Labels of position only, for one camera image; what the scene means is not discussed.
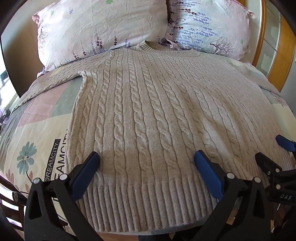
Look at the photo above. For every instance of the patchwork floral bed sheet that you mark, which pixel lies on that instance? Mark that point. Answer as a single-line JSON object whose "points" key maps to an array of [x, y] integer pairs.
{"points": [[34, 129]]}

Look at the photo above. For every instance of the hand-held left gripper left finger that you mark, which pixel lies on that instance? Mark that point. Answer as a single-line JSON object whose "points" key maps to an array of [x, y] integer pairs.
{"points": [[85, 176]]}

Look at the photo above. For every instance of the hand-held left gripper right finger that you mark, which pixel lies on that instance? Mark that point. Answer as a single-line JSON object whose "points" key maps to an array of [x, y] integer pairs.
{"points": [[208, 172]]}

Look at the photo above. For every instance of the wooden headboard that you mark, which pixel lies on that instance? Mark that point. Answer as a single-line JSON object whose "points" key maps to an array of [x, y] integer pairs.
{"points": [[275, 44]]}

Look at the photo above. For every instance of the lavender print pillow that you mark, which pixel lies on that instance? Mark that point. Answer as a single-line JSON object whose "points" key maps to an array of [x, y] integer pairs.
{"points": [[208, 27]]}

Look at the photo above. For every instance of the pink floral pillow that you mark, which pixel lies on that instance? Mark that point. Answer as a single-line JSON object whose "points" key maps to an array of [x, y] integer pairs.
{"points": [[92, 30]]}

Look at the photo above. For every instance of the window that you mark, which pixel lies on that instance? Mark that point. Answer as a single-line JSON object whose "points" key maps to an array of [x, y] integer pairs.
{"points": [[5, 88]]}

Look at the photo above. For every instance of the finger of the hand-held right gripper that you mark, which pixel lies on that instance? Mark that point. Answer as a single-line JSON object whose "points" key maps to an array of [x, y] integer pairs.
{"points": [[285, 143], [268, 163]]}

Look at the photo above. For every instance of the dark wooden chair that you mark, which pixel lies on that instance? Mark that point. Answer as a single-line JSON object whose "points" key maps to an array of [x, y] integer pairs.
{"points": [[10, 215]]}

